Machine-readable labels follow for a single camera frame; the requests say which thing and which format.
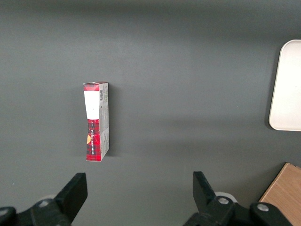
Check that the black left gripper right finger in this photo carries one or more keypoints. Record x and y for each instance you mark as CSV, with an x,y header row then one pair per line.
x,y
204,200

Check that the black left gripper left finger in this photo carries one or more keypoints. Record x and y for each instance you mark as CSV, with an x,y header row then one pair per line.
x,y
73,195

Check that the beige rectangular tray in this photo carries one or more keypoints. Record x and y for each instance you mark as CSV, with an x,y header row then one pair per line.
x,y
288,89

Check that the red plaid carton box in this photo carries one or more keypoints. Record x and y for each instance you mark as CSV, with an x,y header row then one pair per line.
x,y
92,131

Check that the wooden drawer cabinet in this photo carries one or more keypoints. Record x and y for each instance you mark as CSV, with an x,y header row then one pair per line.
x,y
287,188

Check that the dark grey table mat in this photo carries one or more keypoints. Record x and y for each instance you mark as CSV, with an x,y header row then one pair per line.
x,y
176,70

